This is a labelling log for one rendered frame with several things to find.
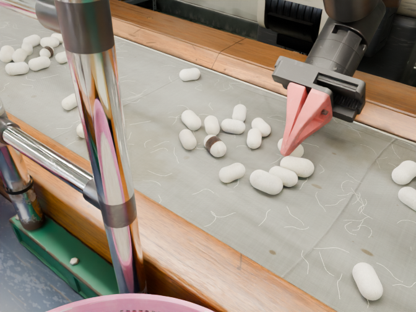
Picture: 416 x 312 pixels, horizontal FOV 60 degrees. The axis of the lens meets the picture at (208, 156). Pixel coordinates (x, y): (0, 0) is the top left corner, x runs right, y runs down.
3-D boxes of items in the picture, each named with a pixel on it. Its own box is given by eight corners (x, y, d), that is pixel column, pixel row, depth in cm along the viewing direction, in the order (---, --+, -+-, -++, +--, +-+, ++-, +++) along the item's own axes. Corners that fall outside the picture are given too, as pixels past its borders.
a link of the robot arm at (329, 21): (389, 17, 44) (343, 8, 47) (391, -23, 38) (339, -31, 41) (364, 65, 44) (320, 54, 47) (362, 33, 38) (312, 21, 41)
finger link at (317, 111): (298, 155, 38) (338, 77, 38) (239, 130, 41) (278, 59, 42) (306, 170, 44) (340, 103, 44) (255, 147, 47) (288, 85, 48)
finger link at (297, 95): (319, 164, 37) (360, 84, 37) (258, 138, 40) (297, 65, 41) (324, 179, 43) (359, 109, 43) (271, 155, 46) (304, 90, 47)
